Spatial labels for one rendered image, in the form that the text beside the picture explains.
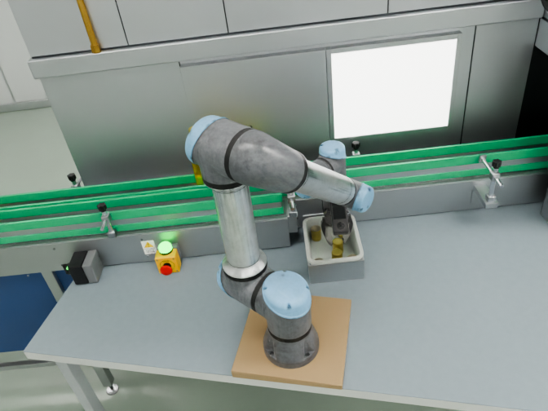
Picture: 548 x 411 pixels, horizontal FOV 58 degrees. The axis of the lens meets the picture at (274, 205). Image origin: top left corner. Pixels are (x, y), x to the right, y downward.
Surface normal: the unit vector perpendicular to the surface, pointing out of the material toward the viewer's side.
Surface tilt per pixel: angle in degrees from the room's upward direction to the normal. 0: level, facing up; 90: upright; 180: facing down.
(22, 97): 90
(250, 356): 2
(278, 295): 9
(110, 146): 90
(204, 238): 90
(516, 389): 0
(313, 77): 90
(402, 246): 0
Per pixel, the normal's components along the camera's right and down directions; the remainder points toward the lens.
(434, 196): 0.04, 0.60
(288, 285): 0.03, -0.74
